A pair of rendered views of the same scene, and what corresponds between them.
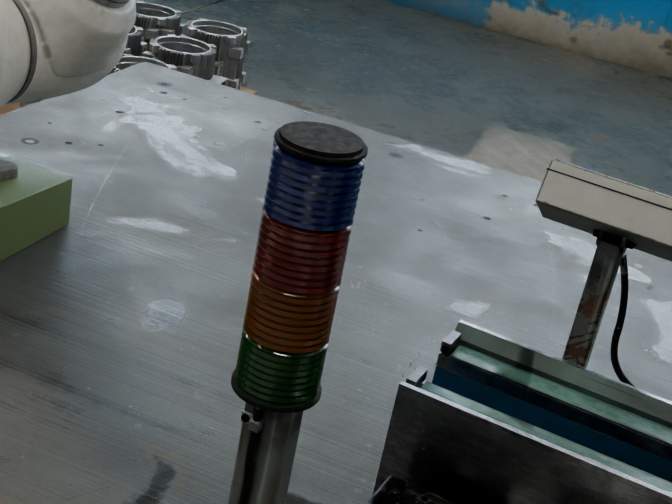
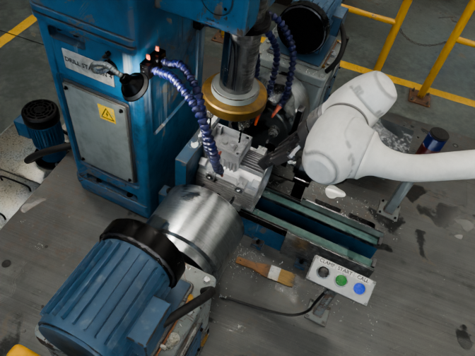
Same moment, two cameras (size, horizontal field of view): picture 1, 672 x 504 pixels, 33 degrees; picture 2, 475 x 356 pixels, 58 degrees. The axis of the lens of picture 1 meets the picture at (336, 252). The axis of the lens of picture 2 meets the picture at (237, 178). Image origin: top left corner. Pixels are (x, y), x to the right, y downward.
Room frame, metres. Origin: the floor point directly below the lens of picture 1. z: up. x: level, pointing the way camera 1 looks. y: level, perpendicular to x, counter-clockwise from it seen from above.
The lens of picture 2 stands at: (1.65, -0.66, 2.07)
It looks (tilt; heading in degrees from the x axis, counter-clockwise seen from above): 50 degrees down; 175
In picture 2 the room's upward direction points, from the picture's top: 10 degrees clockwise
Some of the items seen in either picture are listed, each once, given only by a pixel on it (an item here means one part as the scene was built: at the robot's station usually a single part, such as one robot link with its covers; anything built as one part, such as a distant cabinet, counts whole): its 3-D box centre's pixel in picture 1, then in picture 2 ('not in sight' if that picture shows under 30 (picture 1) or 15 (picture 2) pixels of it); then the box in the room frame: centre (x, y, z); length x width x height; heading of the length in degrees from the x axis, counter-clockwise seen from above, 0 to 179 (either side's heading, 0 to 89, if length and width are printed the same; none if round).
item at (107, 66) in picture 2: not in sight; (120, 74); (0.88, -0.89, 1.46); 0.18 x 0.11 x 0.13; 68
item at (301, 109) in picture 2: not in sight; (292, 138); (0.67, -0.42, 1.12); 0.04 x 0.03 x 0.26; 68
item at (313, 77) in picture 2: not in sight; (294, 81); (0.19, -0.37, 0.99); 0.35 x 0.31 x 0.37; 158
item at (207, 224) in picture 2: not in sight; (182, 252); (1.08, -0.72, 1.04); 0.37 x 0.25 x 0.25; 158
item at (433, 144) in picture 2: (314, 181); (435, 140); (0.67, 0.02, 1.19); 0.06 x 0.06 x 0.04
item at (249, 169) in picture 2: not in sight; (235, 171); (0.75, -0.59, 1.02); 0.20 x 0.19 x 0.19; 68
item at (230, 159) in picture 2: not in sight; (227, 147); (0.73, -0.63, 1.11); 0.12 x 0.11 x 0.07; 68
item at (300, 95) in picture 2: not in sight; (273, 108); (0.44, -0.47, 1.04); 0.41 x 0.25 x 0.25; 158
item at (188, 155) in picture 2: not in sight; (192, 162); (0.69, -0.73, 0.97); 0.30 x 0.11 x 0.34; 158
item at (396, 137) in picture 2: not in sight; (374, 149); (0.41, -0.01, 0.86); 0.27 x 0.24 x 0.12; 158
